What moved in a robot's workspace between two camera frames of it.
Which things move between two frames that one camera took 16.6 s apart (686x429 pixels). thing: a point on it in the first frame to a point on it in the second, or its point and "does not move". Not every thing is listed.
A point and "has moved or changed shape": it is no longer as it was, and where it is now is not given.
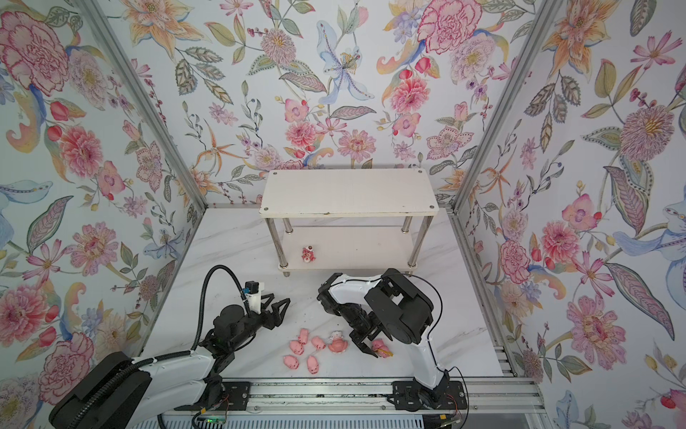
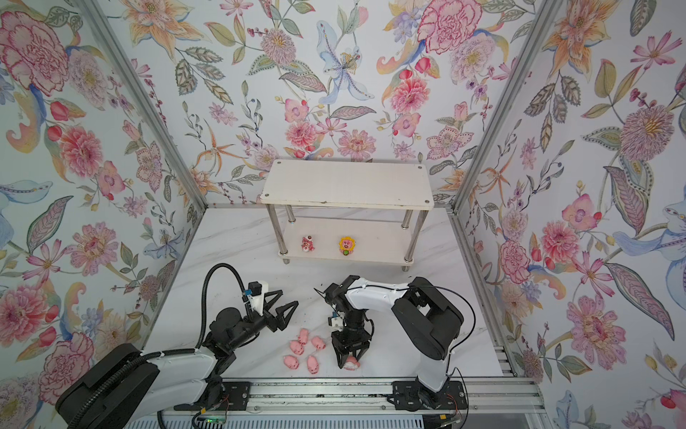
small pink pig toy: x=313 y=365 does not move
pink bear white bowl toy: x=337 y=344 has moved or changed shape
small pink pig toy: x=303 y=335 does not move
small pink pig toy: x=318 y=342 does not move
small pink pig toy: x=291 y=361 does not move
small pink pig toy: x=296 y=347 does not move
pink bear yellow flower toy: x=379 y=347 to x=347 y=246
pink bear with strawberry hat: x=308 y=256 to x=306 y=244
